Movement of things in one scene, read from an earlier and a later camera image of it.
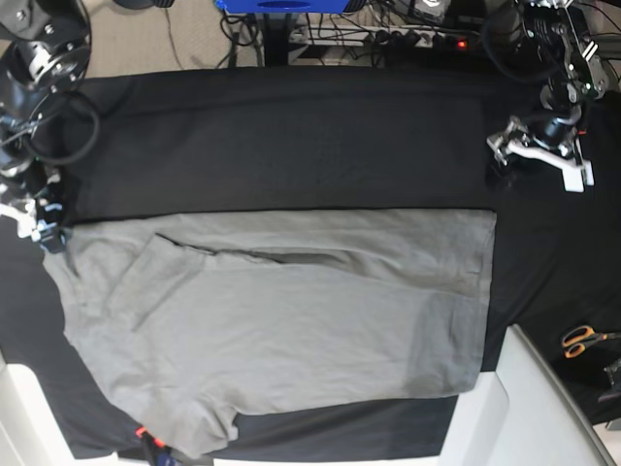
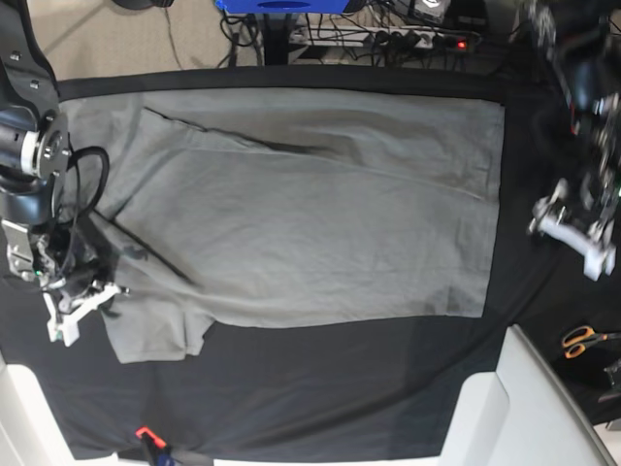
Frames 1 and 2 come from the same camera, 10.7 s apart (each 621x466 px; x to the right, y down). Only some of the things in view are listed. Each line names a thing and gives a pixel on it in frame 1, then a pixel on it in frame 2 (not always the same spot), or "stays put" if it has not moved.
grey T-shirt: x=189 y=319 → x=240 y=207
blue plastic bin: x=283 y=6 stays put
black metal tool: x=613 y=372 stays put
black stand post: x=276 y=40 stays put
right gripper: x=554 y=138 → x=596 y=245
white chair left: x=30 y=432 stays put
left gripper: x=35 y=216 → x=65 y=310
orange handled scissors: x=577 y=338 stays put
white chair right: x=524 y=414 stays put
